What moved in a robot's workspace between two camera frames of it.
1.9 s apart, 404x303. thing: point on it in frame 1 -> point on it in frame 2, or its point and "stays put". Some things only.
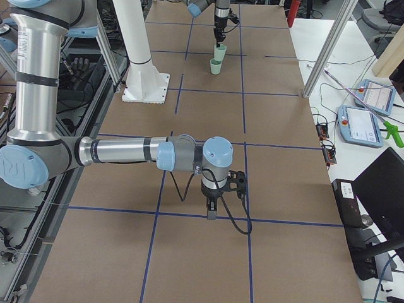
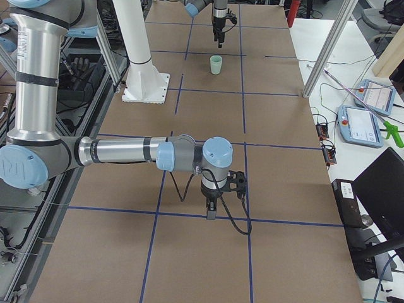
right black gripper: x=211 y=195 stays put
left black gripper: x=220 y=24 stays put
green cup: x=219 y=52 -> x=216 y=60
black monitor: x=380 y=188 stays put
